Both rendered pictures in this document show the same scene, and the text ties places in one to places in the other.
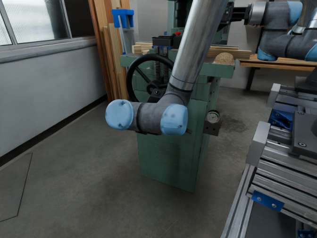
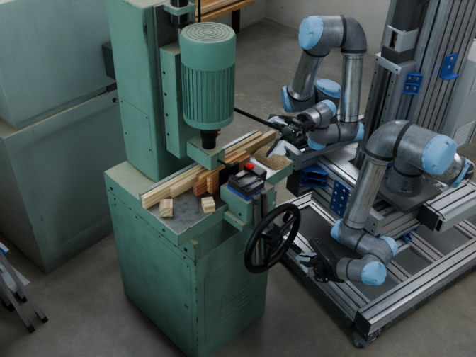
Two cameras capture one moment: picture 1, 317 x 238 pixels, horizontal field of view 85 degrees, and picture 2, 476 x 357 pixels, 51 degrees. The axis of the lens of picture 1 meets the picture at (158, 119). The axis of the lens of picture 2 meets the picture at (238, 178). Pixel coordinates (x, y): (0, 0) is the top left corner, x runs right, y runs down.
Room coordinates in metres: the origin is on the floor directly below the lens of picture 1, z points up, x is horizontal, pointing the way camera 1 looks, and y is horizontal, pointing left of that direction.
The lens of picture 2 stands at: (0.44, 1.25, 2.09)
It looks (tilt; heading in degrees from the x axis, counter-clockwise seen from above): 39 degrees down; 290
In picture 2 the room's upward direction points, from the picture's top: 2 degrees clockwise
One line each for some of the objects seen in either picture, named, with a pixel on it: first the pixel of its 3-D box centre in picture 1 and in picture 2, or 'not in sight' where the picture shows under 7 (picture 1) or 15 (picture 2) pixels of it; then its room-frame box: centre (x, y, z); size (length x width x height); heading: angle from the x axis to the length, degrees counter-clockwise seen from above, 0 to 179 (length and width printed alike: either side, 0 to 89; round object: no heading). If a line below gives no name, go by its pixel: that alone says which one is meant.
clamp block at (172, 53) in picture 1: (168, 57); (246, 195); (0.87, -0.05, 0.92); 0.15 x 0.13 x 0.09; 66
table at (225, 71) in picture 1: (173, 63); (229, 193); (0.95, -0.08, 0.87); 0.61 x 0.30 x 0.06; 66
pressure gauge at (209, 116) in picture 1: (212, 117); (289, 218); (0.75, -0.27, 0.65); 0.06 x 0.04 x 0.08; 66
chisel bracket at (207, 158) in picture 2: (181, 36); (205, 153); (1.07, -0.13, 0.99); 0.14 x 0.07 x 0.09; 156
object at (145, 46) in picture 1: (181, 49); (207, 166); (1.07, -0.13, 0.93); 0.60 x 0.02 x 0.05; 66
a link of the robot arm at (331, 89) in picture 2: not in sight; (325, 96); (0.76, -0.75, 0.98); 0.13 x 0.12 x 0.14; 31
